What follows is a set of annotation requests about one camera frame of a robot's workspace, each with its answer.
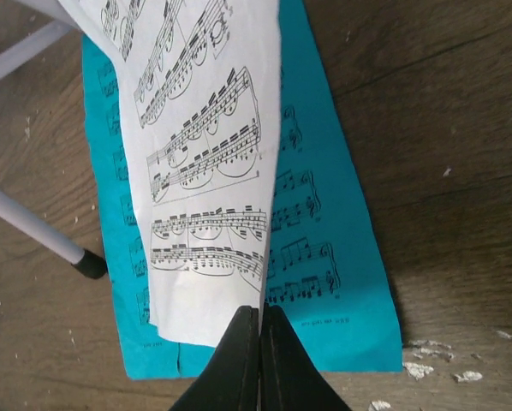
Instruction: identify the blue sheet music page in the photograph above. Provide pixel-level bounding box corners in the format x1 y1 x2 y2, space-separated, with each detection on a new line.
82 1 402 380

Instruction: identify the white sheet music page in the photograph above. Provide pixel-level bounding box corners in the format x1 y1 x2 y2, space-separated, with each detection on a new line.
63 1 281 347

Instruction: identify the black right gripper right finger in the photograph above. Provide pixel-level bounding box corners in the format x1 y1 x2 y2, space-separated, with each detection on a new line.
260 306 349 411

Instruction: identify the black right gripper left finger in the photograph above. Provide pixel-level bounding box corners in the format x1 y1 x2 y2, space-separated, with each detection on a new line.
171 306 259 411

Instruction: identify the lilac music stand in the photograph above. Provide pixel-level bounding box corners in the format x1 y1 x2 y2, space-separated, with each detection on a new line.
0 0 110 282

